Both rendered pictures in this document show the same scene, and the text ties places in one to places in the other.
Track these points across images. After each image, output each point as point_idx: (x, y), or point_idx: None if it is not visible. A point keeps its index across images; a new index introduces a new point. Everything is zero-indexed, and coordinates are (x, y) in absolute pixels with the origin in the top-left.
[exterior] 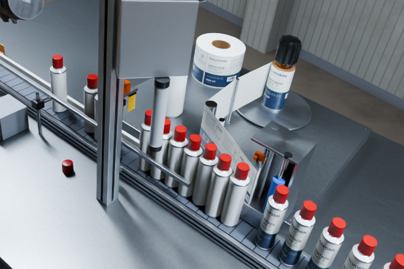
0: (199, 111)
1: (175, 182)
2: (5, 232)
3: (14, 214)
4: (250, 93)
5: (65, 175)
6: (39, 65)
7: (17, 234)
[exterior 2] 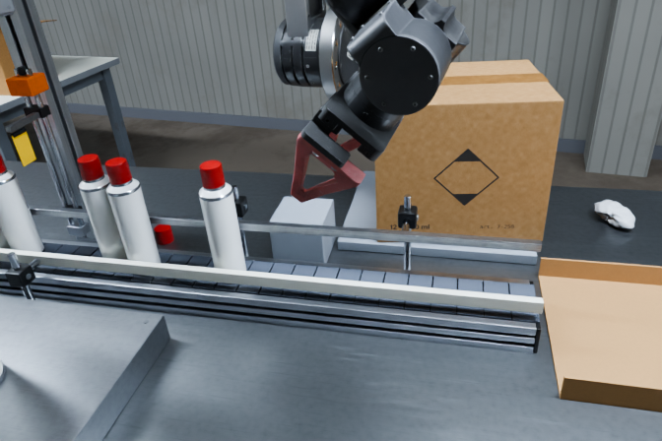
0: None
1: None
2: (191, 178)
3: (195, 189)
4: None
5: None
6: (431, 412)
7: (178, 181)
